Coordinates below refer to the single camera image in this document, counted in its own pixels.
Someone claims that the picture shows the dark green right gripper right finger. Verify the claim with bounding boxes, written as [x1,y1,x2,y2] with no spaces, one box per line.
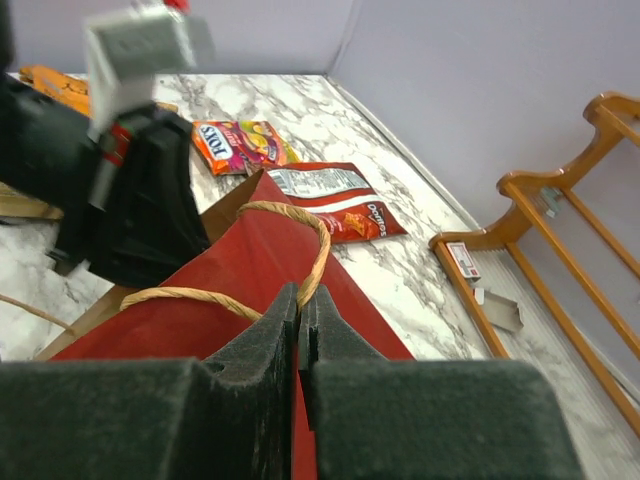
[299,287,584,479]

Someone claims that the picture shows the orange Fox's candy bag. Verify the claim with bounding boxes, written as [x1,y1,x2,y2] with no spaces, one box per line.
[191,121,300,176]

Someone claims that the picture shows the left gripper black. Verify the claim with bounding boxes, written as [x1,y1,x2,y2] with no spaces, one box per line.
[0,74,211,289]

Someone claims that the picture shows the orange yellow chip bag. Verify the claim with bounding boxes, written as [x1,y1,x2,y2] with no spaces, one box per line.
[19,65,90,116]

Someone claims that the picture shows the brown red paper bag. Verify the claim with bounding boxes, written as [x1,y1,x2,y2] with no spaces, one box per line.
[44,173,408,479]

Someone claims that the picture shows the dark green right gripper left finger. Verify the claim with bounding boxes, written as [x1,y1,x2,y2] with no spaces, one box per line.
[1,284,297,479]

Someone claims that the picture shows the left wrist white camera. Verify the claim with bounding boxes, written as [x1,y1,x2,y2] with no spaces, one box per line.
[84,1,215,141]

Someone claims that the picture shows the orange wooden rack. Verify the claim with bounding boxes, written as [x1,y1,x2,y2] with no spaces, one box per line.
[428,91,640,441]

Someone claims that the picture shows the red Doritos chip bag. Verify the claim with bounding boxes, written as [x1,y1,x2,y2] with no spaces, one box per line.
[267,162,407,244]

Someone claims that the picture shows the open grey small box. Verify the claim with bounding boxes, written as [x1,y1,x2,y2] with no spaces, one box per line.
[473,288,524,333]

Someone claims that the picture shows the red white small box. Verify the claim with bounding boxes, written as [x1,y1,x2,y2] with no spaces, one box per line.
[446,242,481,282]

